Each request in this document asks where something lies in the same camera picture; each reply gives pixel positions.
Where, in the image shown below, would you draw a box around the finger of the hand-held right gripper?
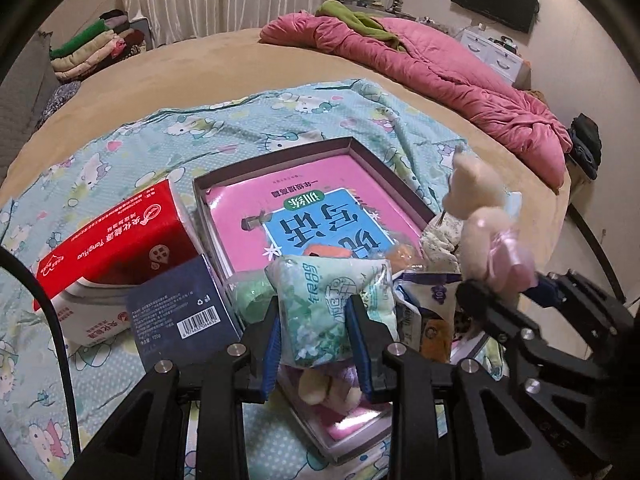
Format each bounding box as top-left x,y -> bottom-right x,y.
457,279 -> 543,396
532,270 -> 633,341

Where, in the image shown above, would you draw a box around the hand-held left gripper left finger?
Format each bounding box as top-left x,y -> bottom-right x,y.
65,297 -> 283,480

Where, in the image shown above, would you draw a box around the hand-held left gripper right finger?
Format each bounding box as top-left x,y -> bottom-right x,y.
347,292 -> 596,480

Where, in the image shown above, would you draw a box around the cream teddy bear purple dress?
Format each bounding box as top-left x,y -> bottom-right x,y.
280,362 -> 366,411

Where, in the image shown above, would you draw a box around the green white tissue pack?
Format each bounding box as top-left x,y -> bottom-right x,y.
265,252 -> 401,368

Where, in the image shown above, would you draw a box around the white floral cloth bundle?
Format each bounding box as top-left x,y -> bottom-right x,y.
422,212 -> 466,268

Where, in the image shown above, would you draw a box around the pink teddy bear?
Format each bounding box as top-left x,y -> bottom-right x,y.
440,145 -> 536,293

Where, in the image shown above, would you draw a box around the dark purple box tray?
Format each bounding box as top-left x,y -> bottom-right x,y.
192,135 -> 441,463

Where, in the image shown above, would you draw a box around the white purple snack packet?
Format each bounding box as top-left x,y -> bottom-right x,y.
395,270 -> 463,363

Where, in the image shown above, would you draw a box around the dark blue box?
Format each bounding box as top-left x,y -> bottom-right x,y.
125,255 -> 243,371

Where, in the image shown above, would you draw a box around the black bag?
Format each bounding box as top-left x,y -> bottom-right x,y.
567,112 -> 601,181

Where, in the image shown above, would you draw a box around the red white tissue box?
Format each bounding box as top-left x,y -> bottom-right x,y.
32,180 -> 211,356

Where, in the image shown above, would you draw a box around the pink quilt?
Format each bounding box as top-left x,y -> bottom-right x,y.
259,12 -> 573,188

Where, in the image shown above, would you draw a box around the white drawer cabinet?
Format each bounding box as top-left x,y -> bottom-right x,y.
457,27 -> 531,91

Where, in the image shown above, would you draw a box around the cartoon cat printed blanket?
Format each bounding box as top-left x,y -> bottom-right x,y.
0,77 -> 506,480

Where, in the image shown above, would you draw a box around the beige bed sheet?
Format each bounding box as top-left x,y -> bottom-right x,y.
0,27 -> 573,271

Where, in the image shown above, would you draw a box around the green cloth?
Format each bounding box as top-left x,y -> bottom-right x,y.
315,0 -> 408,52

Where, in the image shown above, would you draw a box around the dark patterned cloth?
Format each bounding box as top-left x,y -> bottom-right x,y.
35,80 -> 83,128

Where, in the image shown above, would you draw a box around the stack of folded clothes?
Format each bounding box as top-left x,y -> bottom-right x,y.
50,9 -> 151,81

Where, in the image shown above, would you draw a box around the grey quilted headboard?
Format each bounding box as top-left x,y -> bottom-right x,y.
0,32 -> 58,171

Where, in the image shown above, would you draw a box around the white curtain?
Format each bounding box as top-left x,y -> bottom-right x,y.
122,0 -> 368,48

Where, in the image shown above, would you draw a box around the black cable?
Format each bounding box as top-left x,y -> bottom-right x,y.
565,204 -> 627,306
0,247 -> 81,461

